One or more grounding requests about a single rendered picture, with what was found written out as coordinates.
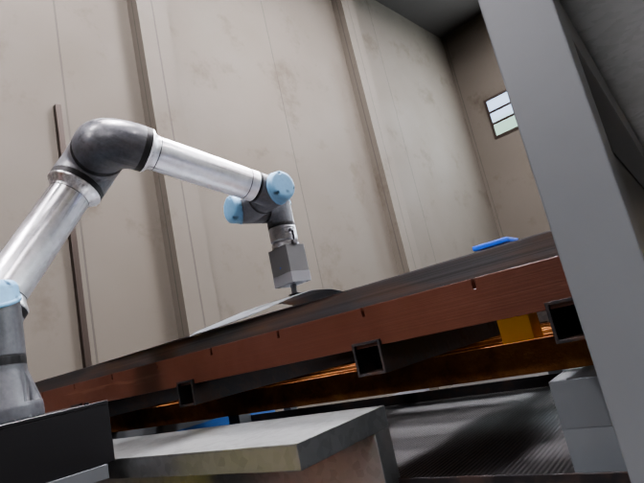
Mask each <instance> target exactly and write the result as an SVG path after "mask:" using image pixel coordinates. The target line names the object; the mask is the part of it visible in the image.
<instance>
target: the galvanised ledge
mask: <svg viewBox="0 0 644 483"><path fill-rule="evenodd" d="M388 426H389V424H388V421H387V416H386V412H385V408H384V405H379V406H371V407H363V408H356V409H348V410H341V411H334V412H326V413H318V414H310V415H303V416H295V417H287V418H280V419H272V420H264V421H257V422H249V423H241V424H233V425H219V426H211V427H204V428H197V429H189V430H181V431H174V432H166V433H158V434H151V435H143V436H135V437H127V438H120V439H112V440H113V447H114V455H115V461H113V462H110V463H107V465H108V472H109V478H107V479H116V478H139V477H162V476H185V475H208V474H230V473H253V472H299V471H302V470H304V469H306V468H308V467H310V466H312V465H314V464H316V463H318V462H320V461H322V460H324V459H326V458H328V457H330V456H332V455H334V454H336V453H338V452H340V451H342V450H344V449H345V448H347V447H349V446H351V445H353V444H355V443H357V442H359V441H361V440H363V439H365V438H367V437H369V436H371V435H373V434H375V433H377V432H379V431H381V430H383V429H385V428H386V427H388Z"/></svg>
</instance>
